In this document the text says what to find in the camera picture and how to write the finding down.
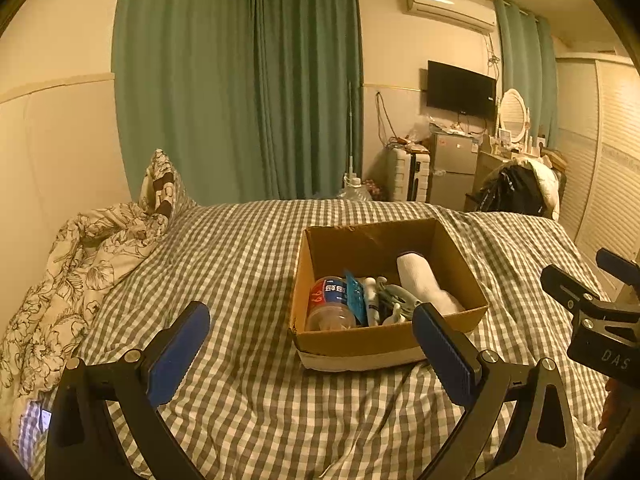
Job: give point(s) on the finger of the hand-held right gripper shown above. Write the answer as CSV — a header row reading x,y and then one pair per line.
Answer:
x,y
567,285
611,260

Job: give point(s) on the cream dressing table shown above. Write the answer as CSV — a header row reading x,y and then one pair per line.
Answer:
x,y
492,167

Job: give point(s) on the white suitcase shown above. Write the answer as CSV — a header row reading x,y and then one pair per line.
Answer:
x,y
407,175

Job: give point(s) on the clear water jug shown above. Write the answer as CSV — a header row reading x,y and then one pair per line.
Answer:
x,y
352,190

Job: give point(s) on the small white tube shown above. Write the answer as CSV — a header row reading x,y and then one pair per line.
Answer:
x,y
371,301

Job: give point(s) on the silver small fridge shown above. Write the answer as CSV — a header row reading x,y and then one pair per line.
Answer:
x,y
452,170

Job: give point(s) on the white puffer jacket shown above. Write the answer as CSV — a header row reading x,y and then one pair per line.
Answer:
x,y
547,185

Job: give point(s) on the white oval mirror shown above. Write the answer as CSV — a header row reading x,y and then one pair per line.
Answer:
x,y
513,112

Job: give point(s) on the green curtain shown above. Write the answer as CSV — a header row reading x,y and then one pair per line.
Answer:
x,y
310,80
185,80
527,60

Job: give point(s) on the long white sock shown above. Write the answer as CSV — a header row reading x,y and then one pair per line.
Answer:
x,y
422,280

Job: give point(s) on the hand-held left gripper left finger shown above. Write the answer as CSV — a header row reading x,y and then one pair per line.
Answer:
x,y
177,355

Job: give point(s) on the clear plastic bag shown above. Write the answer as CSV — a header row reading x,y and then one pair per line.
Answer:
x,y
425,127

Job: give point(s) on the brown cardboard box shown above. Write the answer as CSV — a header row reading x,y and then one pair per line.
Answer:
x,y
360,349

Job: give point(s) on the thin white pole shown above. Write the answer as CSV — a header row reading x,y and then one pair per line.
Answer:
x,y
352,125

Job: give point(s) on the grey checked bedsheet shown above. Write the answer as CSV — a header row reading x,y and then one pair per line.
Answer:
x,y
240,280

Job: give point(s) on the blue floral tissue packet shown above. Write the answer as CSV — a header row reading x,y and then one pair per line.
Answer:
x,y
356,297

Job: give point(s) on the black jacket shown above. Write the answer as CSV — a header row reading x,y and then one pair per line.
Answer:
x,y
507,190

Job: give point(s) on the white air conditioner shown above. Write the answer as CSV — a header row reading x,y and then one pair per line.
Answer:
x,y
445,7

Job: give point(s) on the dark floral bag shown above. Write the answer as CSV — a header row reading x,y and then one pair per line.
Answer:
x,y
375,190

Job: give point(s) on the black wall television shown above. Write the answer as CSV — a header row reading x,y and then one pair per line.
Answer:
x,y
460,89

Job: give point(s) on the person's right hand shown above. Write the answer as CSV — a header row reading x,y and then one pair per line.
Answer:
x,y
611,405

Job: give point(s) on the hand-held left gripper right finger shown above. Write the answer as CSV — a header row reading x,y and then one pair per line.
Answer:
x,y
445,355

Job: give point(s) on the cream louvred wardrobe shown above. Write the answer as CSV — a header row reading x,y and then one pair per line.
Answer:
x,y
605,160

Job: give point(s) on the floral print quilt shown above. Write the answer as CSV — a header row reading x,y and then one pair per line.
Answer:
x,y
65,270

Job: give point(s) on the patterned pillow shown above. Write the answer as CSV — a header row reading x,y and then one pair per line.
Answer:
x,y
160,180

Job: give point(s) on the clear plastic bottle red label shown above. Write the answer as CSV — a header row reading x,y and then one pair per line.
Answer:
x,y
327,306

